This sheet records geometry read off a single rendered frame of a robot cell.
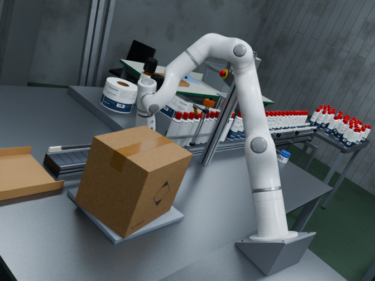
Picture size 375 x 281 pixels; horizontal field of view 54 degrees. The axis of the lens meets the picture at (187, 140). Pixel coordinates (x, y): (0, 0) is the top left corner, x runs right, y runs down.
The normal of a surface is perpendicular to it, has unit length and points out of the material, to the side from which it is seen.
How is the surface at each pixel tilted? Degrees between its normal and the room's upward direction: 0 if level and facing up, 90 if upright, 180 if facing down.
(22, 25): 90
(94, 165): 90
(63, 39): 90
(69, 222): 0
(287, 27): 90
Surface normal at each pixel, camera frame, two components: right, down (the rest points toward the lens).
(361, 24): -0.70, 0.01
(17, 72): 0.63, 0.50
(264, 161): -0.06, 0.51
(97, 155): -0.47, 0.16
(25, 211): 0.35, -0.87
